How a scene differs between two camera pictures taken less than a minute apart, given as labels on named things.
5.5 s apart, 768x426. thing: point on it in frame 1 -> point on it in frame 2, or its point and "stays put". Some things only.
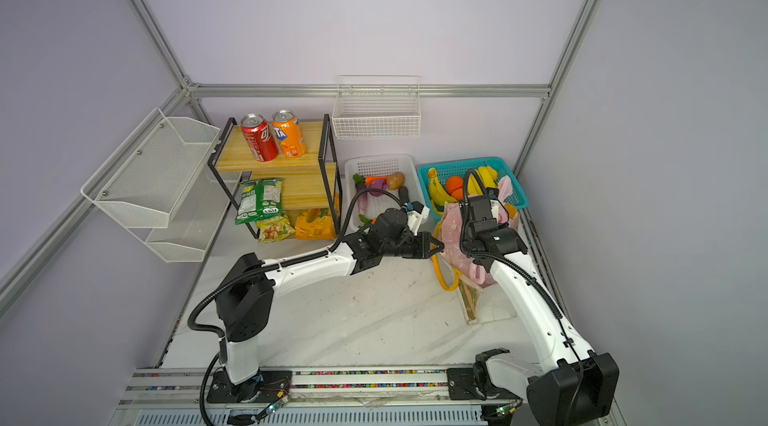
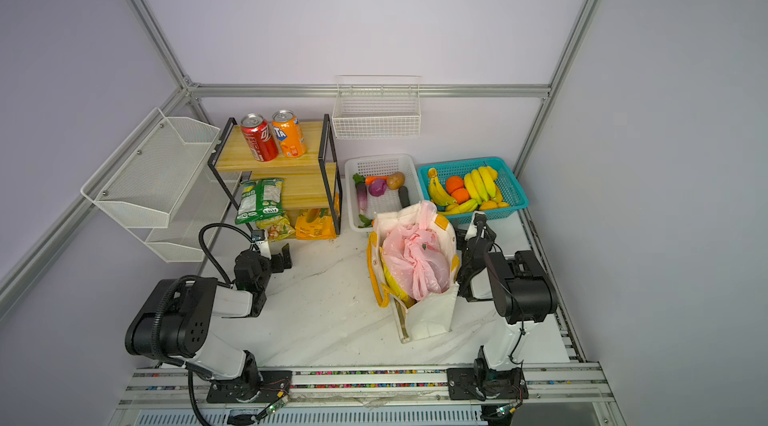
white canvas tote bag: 480,302 -> 427,317
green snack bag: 259,199 stays put
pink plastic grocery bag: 451,233 -> 417,256
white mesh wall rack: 167,184 stays put
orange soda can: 290,133 stays put
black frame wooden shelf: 308,181 stays put
